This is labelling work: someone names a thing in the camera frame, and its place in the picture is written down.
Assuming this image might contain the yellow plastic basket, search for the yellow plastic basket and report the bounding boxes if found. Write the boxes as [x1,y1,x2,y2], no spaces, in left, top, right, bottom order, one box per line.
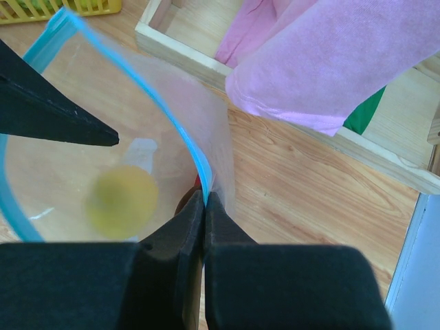
[0,0,123,25]

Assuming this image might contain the green cloth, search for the green cloth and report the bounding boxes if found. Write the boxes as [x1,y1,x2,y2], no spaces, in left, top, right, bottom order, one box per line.
[343,86,386,135]

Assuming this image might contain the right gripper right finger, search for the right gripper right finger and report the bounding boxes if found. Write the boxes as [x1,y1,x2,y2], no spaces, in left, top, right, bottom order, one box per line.
[204,193,392,329]

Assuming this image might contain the wooden clothes rack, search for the wooden clothes rack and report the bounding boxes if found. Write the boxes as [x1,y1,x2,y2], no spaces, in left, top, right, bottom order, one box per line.
[135,1,439,195]

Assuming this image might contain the red chili pepper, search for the red chili pepper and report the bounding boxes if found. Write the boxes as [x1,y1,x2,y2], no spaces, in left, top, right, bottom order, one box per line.
[194,176,201,187]

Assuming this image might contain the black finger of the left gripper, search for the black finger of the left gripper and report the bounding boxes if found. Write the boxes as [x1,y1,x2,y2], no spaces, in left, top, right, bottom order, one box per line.
[1,42,119,146]

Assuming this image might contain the yellow lemon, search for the yellow lemon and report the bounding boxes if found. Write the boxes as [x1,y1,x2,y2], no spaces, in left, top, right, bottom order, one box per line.
[84,165,159,240]

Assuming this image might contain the clear zip top bag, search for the clear zip top bag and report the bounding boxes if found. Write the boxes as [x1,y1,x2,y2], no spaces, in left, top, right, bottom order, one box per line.
[1,10,235,242]

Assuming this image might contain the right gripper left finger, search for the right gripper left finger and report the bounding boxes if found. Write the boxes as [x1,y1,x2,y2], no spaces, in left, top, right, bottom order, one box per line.
[1,190,204,329]

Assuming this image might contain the pink shirt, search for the pink shirt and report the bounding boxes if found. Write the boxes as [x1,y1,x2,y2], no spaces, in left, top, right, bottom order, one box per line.
[215,0,439,136]

